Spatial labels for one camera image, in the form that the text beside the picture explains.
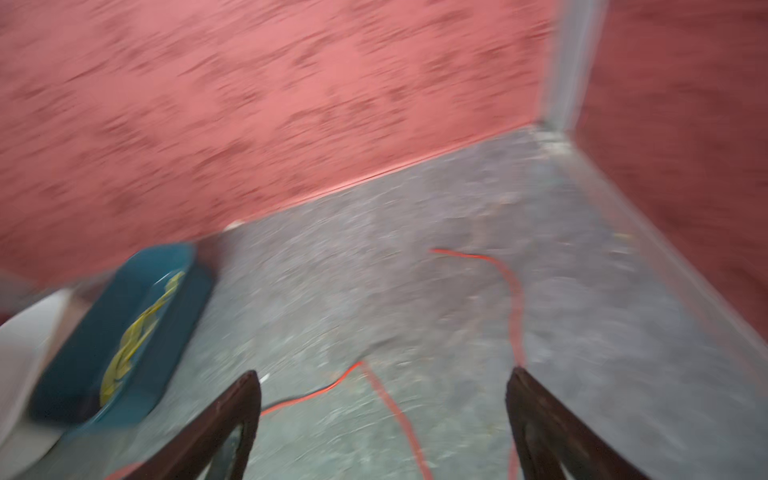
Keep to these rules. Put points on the white plastic tray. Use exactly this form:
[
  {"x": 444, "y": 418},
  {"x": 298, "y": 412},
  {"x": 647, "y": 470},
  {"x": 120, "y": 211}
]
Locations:
[{"x": 27, "y": 340}]

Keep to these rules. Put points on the right aluminium corner post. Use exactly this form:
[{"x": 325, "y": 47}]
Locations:
[{"x": 579, "y": 28}]

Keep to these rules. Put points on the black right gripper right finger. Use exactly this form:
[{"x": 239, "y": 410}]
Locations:
[{"x": 552, "y": 442}]

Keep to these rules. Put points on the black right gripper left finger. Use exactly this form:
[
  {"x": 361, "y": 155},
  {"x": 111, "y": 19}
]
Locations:
[{"x": 216, "y": 443}]

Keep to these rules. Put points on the teal plastic tray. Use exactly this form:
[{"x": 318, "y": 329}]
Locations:
[{"x": 115, "y": 367}]

